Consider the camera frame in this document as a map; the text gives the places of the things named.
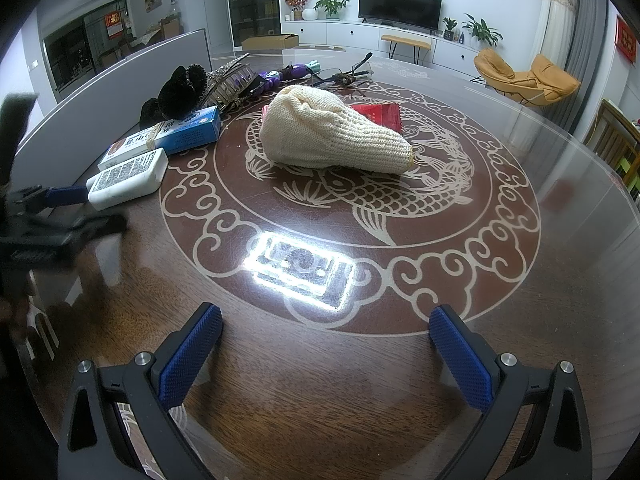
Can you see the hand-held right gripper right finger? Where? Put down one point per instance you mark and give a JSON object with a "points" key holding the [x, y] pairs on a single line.
{"points": [[460, 360]]}

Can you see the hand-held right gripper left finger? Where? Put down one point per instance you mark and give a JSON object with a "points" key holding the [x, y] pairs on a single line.
{"points": [[192, 355]]}

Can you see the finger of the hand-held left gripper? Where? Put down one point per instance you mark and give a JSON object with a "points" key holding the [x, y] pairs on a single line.
{"points": [[95, 227], [65, 195]]}

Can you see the white bottle with printed label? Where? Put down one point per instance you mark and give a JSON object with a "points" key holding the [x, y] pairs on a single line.
{"points": [[130, 180]]}

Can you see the white box with brown print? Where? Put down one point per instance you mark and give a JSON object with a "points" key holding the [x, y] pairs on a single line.
{"points": [[125, 152]]}

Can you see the blue medicine box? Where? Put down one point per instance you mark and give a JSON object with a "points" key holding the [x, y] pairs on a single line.
{"points": [[192, 132]]}

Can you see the black fluffy hair scrunchie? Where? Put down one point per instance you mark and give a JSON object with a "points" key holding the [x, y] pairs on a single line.
{"points": [[175, 90]]}

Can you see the purple toy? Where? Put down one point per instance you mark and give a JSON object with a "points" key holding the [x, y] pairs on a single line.
{"points": [[285, 72]]}

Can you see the cream knitted hat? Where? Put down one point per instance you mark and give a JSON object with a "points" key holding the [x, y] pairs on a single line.
{"points": [[325, 130]]}

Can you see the red packet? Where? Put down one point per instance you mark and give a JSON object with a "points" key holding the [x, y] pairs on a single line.
{"points": [[380, 115]]}

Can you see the black-armed eyeglasses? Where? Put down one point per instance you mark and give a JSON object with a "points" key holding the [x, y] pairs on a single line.
{"points": [[345, 78]]}

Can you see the patterned wooden desktop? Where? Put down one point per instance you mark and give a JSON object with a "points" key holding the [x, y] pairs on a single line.
{"points": [[300, 410]]}

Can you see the gray panel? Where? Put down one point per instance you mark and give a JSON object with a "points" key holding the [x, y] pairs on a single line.
{"points": [[115, 85]]}

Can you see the red door poster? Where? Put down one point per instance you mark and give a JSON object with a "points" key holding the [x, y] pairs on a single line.
{"points": [[113, 24]]}

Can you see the cardboard box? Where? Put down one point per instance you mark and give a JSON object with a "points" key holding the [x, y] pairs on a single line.
{"points": [[270, 41]]}

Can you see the glass door cabinet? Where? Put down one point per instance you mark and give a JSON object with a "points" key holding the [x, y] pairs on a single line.
{"points": [[252, 0]]}

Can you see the wooden chair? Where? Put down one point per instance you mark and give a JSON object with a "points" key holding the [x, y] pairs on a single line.
{"points": [[612, 130]]}

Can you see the orange lounge chair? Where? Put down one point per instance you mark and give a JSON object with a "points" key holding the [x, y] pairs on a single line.
{"points": [[505, 72]]}

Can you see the red flowers in vase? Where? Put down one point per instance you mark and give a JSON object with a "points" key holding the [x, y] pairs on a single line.
{"points": [[297, 5]]}

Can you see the white television cabinet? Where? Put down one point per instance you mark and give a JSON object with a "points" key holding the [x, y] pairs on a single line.
{"points": [[350, 35]]}

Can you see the green potted plant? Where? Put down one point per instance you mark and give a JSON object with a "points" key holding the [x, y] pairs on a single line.
{"points": [[331, 5]]}

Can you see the wooden bench with metal legs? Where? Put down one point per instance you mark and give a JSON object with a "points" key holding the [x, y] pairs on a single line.
{"points": [[405, 40]]}

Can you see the leafy potted plant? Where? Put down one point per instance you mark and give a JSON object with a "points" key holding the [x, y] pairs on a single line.
{"points": [[482, 30]]}

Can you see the small potted plant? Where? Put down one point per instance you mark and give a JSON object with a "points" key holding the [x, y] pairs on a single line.
{"points": [[450, 27]]}

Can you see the white patterned curtain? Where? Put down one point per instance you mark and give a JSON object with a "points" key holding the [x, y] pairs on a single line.
{"points": [[552, 20]]}

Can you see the gray curtain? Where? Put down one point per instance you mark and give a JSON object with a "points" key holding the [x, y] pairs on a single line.
{"points": [[587, 25]]}

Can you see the black flat television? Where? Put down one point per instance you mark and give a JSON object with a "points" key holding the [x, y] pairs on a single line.
{"points": [[400, 5]]}

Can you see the red wall hanging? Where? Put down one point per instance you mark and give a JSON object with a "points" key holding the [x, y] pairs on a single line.
{"points": [[626, 40]]}

